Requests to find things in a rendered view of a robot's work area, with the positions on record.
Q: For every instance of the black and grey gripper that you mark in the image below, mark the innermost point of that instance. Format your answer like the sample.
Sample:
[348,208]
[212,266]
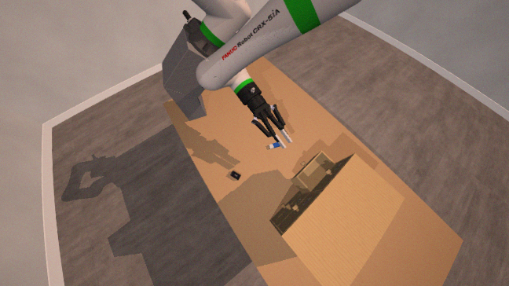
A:
[261,110]

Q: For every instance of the small tan wooden chest of drawers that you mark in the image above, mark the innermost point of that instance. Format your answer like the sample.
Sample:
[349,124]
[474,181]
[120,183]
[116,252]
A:
[336,234]

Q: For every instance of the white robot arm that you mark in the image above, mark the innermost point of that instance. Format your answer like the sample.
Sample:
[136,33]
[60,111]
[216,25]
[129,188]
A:
[276,23]

